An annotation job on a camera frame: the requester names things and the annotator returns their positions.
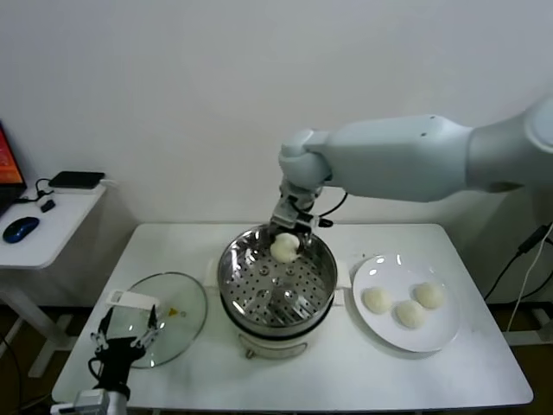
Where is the white steamed baozi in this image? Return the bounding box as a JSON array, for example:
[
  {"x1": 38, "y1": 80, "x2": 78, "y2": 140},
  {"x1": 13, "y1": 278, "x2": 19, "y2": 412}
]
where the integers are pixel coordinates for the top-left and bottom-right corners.
[
  {"x1": 413, "y1": 281, "x2": 446, "y2": 310},
  {"x1": 270, "y1": 233, "x2": 300, "y2": 264},
  {"x1": 393, "y1": 300, "x2": 429, "y2": 329},
  {"x1": 361, "y1": 286, "x2": 393, "y2": 313}
]

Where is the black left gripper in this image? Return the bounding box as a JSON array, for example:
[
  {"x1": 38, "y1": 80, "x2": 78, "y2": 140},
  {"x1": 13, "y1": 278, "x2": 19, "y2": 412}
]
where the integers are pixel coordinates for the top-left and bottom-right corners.
[{"x1": 90, "y1": 303, "x2": 160, "y2": 391}]

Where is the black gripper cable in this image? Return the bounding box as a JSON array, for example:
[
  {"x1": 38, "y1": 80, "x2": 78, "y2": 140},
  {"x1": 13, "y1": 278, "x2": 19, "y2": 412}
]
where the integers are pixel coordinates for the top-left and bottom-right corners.
[
  {"x1": 87, "y1": 356, "x2": 107, "y2": 390},
  {"x1": 317, "y1": 189, "x2": 349, "y2": 217}
]

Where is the black floor cable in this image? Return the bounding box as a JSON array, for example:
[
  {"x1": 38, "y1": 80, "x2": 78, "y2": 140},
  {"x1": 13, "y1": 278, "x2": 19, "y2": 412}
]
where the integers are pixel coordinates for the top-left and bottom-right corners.
[{"x1": 0, "y1": 331, "x2": 22, "y2": 410}]

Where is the white power cable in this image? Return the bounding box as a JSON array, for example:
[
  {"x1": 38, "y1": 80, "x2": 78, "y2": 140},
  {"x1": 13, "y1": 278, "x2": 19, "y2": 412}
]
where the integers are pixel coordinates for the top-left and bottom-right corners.
[{"x1": 503, "y1": 224, "x2": 553, "y2": 335}]

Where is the thin black desk cable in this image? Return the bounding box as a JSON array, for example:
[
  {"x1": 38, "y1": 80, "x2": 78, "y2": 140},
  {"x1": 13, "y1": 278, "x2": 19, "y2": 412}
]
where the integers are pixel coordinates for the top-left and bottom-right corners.
[{"x1": 16, "y1": 177, "x2": 59, "y2": 204}]

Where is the white side desk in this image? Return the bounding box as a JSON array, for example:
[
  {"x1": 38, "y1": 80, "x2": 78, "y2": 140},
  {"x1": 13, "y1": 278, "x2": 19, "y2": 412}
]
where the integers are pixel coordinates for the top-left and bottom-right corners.
[{"x1": 0, "y1": 181, "x2": 118, "y2": 380}]

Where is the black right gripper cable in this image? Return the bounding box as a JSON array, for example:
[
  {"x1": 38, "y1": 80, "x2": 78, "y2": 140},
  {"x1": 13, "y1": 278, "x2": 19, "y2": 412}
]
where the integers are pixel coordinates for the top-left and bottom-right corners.
[{"x1": 317, "y1": 189, "x2": 349, "y2": 217}]

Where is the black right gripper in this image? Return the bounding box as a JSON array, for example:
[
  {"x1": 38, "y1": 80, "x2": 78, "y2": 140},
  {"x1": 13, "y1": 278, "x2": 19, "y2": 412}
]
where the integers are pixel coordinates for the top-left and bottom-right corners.
[{"x1": 266, "y1": 181, "x2": 325, "y2": 252}]

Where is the white round plate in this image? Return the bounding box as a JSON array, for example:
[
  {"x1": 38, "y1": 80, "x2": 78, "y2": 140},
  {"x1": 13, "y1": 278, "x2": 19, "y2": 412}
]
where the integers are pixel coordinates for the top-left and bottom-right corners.
[{"x1": 352, "y1": 253, "x2": 461, "y2": 354}]

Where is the glass lid with white handle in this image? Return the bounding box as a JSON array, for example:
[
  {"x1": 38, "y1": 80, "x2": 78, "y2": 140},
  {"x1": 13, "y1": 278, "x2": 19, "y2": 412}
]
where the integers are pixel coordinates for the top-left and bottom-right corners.
[{"x1": 105, "y1": 271, "x2": 210, "y2": 369}]

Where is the white desk foot bar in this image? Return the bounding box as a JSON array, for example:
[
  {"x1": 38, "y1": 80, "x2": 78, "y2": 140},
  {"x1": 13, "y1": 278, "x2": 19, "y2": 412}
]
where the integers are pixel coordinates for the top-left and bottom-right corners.
[{"x1": 503, "y1": 330, "x2": 553, "y2": 348}]

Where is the blue computer mouse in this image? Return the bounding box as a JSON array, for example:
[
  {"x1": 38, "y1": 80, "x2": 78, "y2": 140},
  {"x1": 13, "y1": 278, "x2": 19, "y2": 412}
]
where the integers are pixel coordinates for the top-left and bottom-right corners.
[{"x1": 3, "y1": 216, "x2": 41, "y2": 242}]

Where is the flat black box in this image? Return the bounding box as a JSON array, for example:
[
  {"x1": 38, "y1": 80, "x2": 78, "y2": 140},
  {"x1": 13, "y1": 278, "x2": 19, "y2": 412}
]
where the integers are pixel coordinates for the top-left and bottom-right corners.
[{"x1": 48, "y1": 171, "x2": 106, "y2": 190}]

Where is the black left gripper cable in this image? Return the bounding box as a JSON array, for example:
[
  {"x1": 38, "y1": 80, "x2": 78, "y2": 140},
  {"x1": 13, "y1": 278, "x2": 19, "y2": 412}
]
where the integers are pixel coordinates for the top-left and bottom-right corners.
[{"x1": 87, "y1": 356, "x2": 107, "y2": 390}]

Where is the stainless steel steamer basket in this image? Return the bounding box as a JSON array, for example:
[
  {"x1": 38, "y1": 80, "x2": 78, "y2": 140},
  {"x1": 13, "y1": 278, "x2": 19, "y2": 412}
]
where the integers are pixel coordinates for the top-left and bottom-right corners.
[{"x1": 217, "y1": 222, "x2": 339, "y2": 326}]

